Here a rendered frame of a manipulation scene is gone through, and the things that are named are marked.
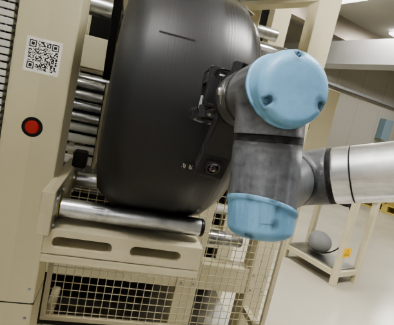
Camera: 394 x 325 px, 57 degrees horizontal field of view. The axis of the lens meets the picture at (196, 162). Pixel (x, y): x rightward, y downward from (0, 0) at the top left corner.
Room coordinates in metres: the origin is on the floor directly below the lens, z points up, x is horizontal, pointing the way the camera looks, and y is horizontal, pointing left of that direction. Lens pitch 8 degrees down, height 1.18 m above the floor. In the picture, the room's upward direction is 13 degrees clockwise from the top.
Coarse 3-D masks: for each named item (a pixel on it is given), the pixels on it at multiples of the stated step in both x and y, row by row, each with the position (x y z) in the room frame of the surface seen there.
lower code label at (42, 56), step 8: (32, 40) 0.81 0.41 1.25; (40, 40) 0.81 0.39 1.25; (48, 40) 0.82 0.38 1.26; (32, 48) 0.81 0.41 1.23; (40, 48) 0.81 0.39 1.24; (48, 48) 0.82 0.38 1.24; (56, 48) 0.82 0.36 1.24; (32, 56) 0.81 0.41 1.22; (40, 56) 0.81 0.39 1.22; (48, 56) 0.82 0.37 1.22; (56, 56) 0.82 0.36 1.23; (24, 64) 0.81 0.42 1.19; (32, 64) 0.81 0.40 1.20; (40, 64) 0.81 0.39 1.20; (48, 64) 0.82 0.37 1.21; (56, 64) 0.82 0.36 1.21; (40, 72) 0.81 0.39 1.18; (48, 72) 0.82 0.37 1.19; (56, 72) 0.82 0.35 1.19
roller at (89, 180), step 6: (78, 174) 1.04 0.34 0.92; (84, 174) 1.05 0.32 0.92; (90, 174) 1.06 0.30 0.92; (96, 174) 1.07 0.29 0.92; (78, 180) 1.04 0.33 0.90; (84, 180) 1.04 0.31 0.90; (90, 180) 1.05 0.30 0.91; (96, 180) 1.05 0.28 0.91; (84, 186) 1.05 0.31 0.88; (90, 186) 1.05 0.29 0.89; (96, 186) 1.05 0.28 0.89
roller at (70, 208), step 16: (64, 208) 0.77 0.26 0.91; (80, 208) 0.77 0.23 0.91; (96, 208) 0.78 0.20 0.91; (112, 208) 0.80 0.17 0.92; (128, 208) 0.81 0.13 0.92; (128, 224) 0.80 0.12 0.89; (144, 224) 0.81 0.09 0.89; (160, 224) 0.81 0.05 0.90; (176, 224) 0.82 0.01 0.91; (192, 224) 0.83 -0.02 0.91
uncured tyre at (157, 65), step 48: (144, 0) 0.74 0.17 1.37; (192, 0) 0.77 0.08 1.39; (144, 48) 0.68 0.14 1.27; (192, 48) 0.70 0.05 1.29; (240, 48) 0.74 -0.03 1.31; (144, 96) 0.67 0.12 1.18; (192, 96) 0.69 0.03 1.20; (144, 144) 0.68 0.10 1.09; (192, 144) 0.70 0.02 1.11; (144, 192) 0.75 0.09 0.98; (192, 192) 0.75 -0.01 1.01
